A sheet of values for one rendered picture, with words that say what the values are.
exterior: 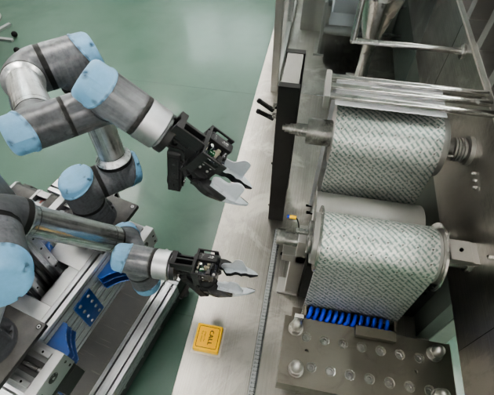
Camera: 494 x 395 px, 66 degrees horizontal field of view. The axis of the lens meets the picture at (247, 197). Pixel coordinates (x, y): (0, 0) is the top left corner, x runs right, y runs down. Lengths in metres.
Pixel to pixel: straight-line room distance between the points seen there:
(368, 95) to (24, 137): 0.69
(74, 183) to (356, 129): 0.88
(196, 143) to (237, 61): 3.01
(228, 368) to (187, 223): 1.43
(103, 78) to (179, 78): 2.85
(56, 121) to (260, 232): 0.76
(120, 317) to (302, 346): 1.16
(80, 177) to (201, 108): 1.94
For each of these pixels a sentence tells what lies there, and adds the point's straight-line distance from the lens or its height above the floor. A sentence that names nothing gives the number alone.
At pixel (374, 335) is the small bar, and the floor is 1.05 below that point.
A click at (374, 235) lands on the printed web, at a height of 1.31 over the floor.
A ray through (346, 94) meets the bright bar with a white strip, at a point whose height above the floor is 1.46.
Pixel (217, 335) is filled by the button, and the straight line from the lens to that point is 1.11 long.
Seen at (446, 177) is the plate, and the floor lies 1.21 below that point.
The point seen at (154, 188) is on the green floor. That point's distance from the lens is 2.62.
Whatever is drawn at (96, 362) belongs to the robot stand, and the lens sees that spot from 1.94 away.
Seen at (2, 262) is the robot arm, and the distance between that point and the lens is 0.81.
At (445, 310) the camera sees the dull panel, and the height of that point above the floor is 1.09.
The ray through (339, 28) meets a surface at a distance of 1.63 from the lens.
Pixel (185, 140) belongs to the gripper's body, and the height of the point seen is 1.52.
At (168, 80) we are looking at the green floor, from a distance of 3.49.
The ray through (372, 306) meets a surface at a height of 1.09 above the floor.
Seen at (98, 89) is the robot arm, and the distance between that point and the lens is 0.65.
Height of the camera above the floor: 1.98
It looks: 52 degrees down
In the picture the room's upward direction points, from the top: straight up
